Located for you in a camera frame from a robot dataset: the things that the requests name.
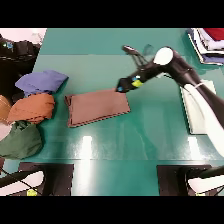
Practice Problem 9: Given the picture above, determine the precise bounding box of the orange garment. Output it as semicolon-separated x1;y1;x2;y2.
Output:
6;92;56;125

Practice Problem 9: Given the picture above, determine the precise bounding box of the green garment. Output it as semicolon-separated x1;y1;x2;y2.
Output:
0;120;44;161

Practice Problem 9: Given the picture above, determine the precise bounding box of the tan striped garment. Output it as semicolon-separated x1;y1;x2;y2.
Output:
0;94;13;125

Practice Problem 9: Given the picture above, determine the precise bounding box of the brown shirt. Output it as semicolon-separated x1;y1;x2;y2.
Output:
64;87;132;129

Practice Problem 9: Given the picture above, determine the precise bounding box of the pale pink garment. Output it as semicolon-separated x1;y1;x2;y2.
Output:
0;122;13;142

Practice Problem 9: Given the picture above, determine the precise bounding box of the white garment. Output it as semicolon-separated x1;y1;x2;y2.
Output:
192;28;224;53

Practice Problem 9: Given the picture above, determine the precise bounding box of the red garment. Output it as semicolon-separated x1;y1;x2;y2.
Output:
203;28;224;42

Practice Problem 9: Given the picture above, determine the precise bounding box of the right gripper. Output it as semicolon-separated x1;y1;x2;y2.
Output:
116;73;148;94

